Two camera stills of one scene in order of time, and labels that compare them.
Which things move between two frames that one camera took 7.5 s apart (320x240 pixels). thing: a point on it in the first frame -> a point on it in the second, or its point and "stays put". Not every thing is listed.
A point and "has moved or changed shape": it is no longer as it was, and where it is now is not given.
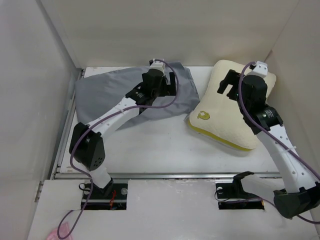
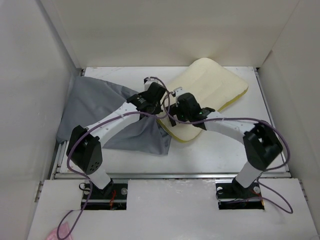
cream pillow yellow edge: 219,119 has moved or changed shape
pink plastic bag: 62,233 stays put
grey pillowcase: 98,92 -> 88,101
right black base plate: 230,197 stays put
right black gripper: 232,78 -> 174,110
